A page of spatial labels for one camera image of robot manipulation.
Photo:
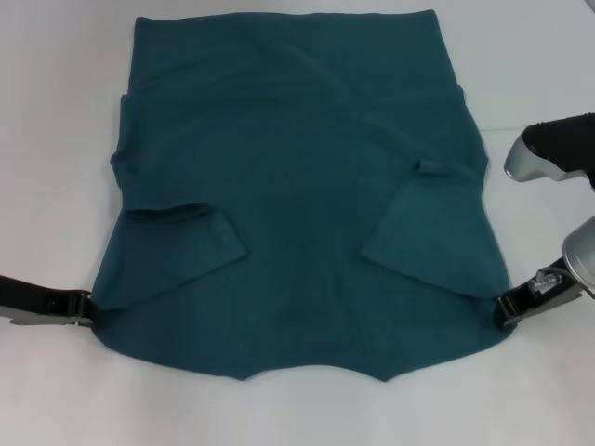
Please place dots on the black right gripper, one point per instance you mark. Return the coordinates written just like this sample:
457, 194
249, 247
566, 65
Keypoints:
553, 285

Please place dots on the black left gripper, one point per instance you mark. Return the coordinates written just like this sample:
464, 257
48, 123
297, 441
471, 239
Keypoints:
28, 302

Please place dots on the teal blue shirt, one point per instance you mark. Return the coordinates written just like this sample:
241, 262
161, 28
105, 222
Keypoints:
279, 186

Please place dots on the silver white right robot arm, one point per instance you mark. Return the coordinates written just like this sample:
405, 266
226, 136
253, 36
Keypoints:
581, 255

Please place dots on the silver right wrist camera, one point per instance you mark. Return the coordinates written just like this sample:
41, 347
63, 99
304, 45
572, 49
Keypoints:
548, 148

